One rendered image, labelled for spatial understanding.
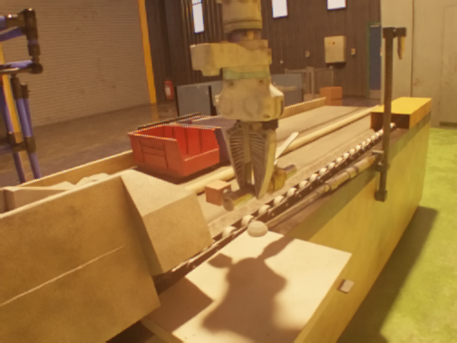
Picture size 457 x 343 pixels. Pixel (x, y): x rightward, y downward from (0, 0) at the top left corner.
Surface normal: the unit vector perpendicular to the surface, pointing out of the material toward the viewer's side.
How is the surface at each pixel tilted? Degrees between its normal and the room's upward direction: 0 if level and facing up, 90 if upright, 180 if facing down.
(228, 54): 90
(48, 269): 80
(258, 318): 0
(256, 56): 90
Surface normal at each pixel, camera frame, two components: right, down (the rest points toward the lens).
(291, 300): -0.08, -0.94
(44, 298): 0.71, 0.00
